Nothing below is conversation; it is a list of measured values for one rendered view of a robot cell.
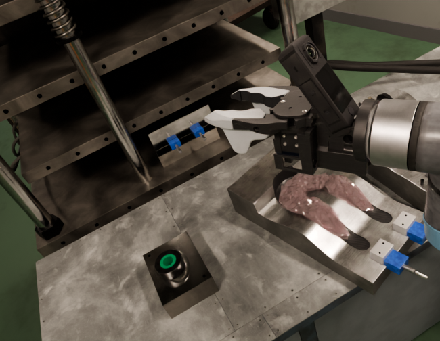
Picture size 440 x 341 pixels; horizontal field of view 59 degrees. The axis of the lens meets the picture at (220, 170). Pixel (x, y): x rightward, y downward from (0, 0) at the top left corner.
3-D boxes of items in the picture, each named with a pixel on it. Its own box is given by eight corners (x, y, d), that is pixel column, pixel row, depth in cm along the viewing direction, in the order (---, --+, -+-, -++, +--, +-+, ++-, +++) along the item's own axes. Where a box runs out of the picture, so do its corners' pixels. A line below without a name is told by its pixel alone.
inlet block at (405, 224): (453, 246, 96) (455, 233, 93) (443, 260, 94) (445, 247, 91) (402, 223, 105) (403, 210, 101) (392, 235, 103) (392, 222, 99)
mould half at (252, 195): (426, 226, 105) (428, 199, 98) (373, 295, 95) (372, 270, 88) (285, 166, 139) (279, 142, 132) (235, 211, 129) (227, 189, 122)
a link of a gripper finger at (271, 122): (230, 136, 48) (302, 134, 45) (228, 125, 47) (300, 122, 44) (239, 118, 51) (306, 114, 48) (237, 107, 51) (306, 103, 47)
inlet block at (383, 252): (432, 277, 92) (433, 264, 88) (421, 292, 90) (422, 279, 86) (380, 250, 101) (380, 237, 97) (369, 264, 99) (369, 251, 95)
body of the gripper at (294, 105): (269, 168, 51) (363, 186, 44) (260, 110, 46) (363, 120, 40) (293, 139, 56) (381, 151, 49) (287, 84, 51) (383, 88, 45)
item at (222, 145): (323, 109, 170) (322, 98, 166) (45, 259, 148) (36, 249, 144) (237, 57, 234) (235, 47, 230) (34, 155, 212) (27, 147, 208)
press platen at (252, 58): (282, 58, 159) (280, 47, 156) (28, 184, 141) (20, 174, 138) (210, 21, 215) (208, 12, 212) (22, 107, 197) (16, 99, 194)
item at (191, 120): (220, 138, 165) (208, 104, 154) (164, 167, 161) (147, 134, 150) (180, 96, 203) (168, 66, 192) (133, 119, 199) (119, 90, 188)
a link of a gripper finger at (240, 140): (206, 159, 53) (272, 158, 50) (195, 121, 50) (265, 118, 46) (212, 147, 55) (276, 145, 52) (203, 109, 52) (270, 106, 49)
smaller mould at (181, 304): (219, 290, 108) (212, 277, 104) (171, 319, 106) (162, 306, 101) (193, 244, 123) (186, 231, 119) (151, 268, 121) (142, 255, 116)
